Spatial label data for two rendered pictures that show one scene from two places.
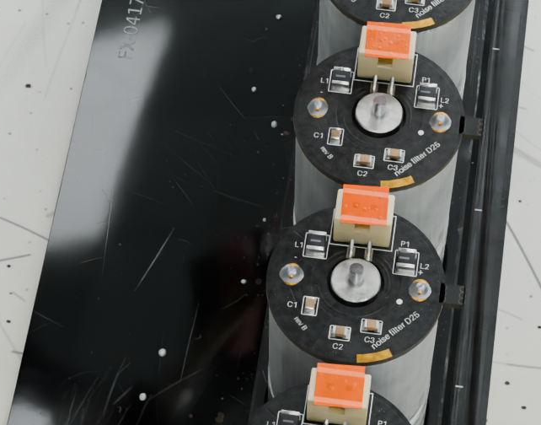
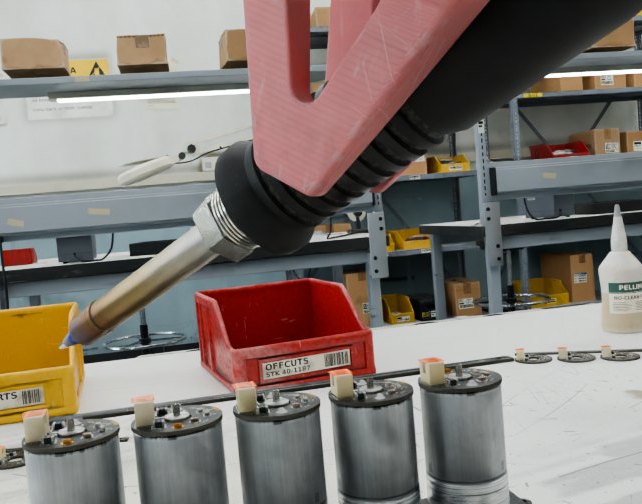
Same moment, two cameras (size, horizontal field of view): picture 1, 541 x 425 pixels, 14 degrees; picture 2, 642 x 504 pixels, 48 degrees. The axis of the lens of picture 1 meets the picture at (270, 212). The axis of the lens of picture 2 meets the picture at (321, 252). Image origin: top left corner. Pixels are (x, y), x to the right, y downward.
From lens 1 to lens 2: 36 cm
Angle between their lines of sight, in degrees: 97
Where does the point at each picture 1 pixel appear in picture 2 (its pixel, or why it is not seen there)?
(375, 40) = (246, 386)
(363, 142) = (294, 403)
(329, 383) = (431, 361)
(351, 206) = (343, 373)
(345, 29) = (216, 440)
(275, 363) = (406, 450)
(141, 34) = not seen: outside the picture
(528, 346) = not seen: outside the picture
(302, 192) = (310, 458)
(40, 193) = not seen: outside the picture
